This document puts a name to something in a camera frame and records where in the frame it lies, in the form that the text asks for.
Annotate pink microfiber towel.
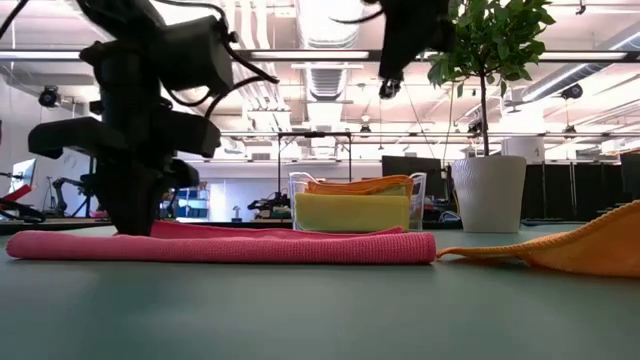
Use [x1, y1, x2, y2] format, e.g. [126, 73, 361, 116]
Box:
[5, 220, 438, 266]

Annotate black partition panels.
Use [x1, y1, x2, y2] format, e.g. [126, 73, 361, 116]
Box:
[519, 162, 622, 221]

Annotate black ceiling-mounted camera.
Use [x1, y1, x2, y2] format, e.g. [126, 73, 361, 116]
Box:
[38, 84, 63, 109]
[378, 77, 403, 100]
[560, 82, 585, 101]

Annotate green leafy plant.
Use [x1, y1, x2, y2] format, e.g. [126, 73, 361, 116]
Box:
[427, 0, 557, 157]

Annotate blue storage shelf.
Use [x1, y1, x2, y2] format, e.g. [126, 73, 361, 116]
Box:
[159, 187, 211, 220]

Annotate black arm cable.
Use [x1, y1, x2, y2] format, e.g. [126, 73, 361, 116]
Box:
[329, 9, 386, 25]
[164, 0, 281, 121]

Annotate black metal rig frame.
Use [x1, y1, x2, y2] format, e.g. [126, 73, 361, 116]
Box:
[276, 130, 354, 201]

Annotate orange microfiber towel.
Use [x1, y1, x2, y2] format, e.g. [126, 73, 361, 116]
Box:
[305, 174, 416, 197]
[436, 199, 640, 279]

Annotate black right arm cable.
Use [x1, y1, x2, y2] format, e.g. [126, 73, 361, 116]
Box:
[329, 9, 386, 25]

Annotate tilted computer screen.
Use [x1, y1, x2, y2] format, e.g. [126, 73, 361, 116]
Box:
[9, 158, 38, 195]

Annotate black computer monitor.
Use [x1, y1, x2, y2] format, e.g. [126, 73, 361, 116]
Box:
[381, 155, 444, 201]

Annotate green microfiber towel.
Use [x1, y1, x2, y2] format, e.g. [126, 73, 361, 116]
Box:
[372, 184, 408, 197]

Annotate white ribbed plant pot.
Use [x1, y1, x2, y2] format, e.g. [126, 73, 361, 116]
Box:
[451, 155, 528, 234]

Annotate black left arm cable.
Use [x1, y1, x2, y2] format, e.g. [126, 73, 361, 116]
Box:
[164, 0, 281, 121]

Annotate green table mat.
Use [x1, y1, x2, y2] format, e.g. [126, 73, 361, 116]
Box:
[0, 223, 640, 360]

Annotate clear plastic bin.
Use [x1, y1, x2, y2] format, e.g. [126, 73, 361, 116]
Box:
[288, 171, 429, 233]

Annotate silver ventilation duct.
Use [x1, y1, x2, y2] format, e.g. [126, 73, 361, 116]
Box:
[294, 0, 365, 157]

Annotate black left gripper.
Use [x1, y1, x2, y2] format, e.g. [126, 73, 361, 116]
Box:
[27, 42, 222, 236]

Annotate red flat bar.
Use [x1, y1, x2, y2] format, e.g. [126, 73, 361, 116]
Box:
[0, 183, 34, 204]

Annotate yellow microfiber towel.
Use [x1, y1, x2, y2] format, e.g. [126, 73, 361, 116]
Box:
[294, 192, 412, 233]

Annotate black overhead frame bar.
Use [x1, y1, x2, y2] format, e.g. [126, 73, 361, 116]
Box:
[0, 48, 640, 63]

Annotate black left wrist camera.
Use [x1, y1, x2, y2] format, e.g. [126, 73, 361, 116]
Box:
[148, 14, 236, 99]

